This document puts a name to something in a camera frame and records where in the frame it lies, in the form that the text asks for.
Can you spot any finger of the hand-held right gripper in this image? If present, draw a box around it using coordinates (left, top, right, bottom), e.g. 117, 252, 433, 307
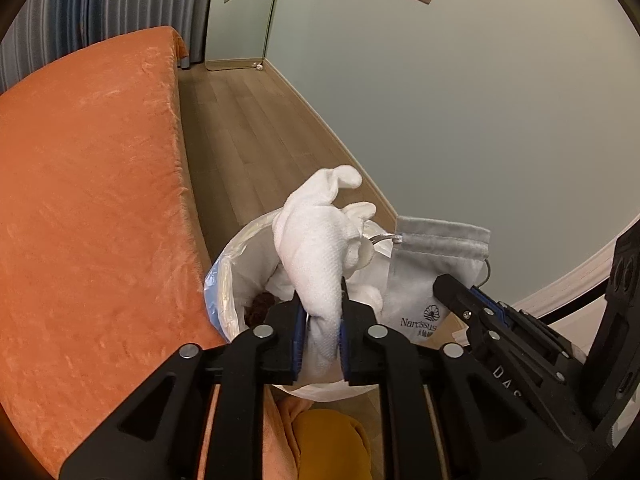
470, 286, 551, 342
433, 274, 503, 348

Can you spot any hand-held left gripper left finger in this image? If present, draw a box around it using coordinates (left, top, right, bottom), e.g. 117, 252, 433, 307
59, 296, 307, 480

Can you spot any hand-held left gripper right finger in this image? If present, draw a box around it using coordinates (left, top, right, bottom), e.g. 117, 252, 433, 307
339, 276, 586, 480

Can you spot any grey drawstring pouch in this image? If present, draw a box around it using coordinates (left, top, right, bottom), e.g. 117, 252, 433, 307
381, 216, 492, 346

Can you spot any dark red scrunchie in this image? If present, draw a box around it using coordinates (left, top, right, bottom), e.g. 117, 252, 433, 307
245, 292, 278, 326

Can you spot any white bag-lined bin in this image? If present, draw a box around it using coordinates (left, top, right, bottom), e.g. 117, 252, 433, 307
204, 207, 401, 403

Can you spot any large white textured cloth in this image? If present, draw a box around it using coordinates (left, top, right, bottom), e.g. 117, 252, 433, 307
272, 164, 377, 376

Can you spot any brown cardboard piece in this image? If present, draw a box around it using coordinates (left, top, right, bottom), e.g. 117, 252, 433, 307
411, 312, 471, 347

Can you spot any yellow cloth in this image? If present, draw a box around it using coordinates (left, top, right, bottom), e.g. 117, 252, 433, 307
292, 408, 373, 480

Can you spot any orange bed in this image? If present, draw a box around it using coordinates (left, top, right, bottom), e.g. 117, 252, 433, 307
0, 26, 301, 480

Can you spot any gold-framed standing mirror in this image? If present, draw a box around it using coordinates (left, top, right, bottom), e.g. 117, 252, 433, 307
205, 0, 286, 72

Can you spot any grey pleated curtain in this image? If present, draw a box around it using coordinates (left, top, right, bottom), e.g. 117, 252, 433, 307
0, 0, 218, 93

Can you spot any black cable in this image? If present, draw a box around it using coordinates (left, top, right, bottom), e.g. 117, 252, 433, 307
540, 290, 611, 323

